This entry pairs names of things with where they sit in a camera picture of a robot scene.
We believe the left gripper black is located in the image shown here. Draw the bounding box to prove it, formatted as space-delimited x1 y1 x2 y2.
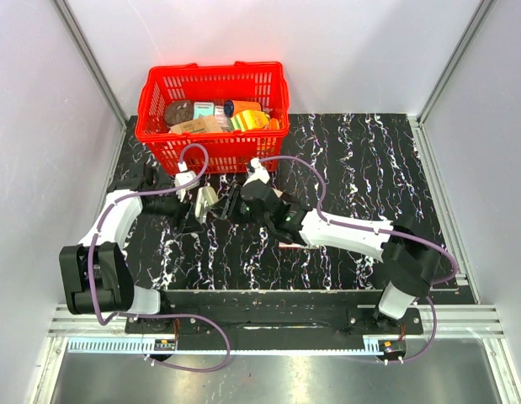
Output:
142 185 205 234

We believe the red white staple box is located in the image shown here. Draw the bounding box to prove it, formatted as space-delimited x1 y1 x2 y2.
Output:
279 242 311 249

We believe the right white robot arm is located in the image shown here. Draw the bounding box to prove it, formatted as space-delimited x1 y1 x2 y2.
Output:
221 180 441 333

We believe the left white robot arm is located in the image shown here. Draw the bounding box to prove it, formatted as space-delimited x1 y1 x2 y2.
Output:
59 166 200 333

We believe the orange round item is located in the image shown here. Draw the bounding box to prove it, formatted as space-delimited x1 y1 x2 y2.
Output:
267 118 280 130

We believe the yellow green box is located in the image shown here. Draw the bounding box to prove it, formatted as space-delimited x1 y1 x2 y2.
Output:
230 109 270 132

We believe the brown cardboard box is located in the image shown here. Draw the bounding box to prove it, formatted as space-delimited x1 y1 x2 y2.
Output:
169 115 222 135

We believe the red plastic basket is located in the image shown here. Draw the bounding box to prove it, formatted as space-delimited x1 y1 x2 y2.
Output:
135 61 290 174

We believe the orange cylinder can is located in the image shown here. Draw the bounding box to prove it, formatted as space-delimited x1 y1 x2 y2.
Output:
223 100 263 118

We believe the brown round cookie pack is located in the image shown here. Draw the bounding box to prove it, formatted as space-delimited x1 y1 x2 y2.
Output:
163 99 194 127

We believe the teal small box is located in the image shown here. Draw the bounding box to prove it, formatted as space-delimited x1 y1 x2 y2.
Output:
194 102 215 120

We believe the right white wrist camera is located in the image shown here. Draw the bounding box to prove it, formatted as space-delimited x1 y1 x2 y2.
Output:
246 157 270 184

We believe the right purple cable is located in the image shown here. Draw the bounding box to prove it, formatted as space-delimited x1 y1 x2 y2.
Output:
259 155 460 364

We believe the purple cable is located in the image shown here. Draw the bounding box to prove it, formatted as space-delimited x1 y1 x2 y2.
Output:
259 155 460 364
87 142 232 373

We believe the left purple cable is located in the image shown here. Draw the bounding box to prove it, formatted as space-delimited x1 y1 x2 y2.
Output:
87 142 232 373

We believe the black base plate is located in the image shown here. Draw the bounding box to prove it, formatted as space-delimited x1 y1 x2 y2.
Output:
125 290 423 354

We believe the aluminium rail frame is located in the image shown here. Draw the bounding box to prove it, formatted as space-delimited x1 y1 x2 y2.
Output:
48 305 504 356

